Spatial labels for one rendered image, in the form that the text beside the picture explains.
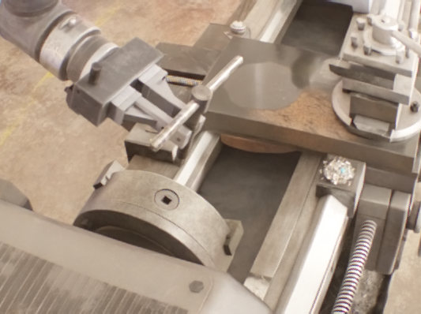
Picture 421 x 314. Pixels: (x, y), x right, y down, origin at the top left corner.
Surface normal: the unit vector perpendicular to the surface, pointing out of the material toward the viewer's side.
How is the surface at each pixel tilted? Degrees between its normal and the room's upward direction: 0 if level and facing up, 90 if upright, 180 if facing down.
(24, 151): 0
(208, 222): 52
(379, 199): 0
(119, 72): 22
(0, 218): 0
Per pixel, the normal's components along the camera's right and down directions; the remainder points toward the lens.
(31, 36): -0.34, 0.24
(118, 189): -0.32, -0.74
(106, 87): 0.27, -0.58
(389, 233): -0.37, 0.67
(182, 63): -0.07, -0.71
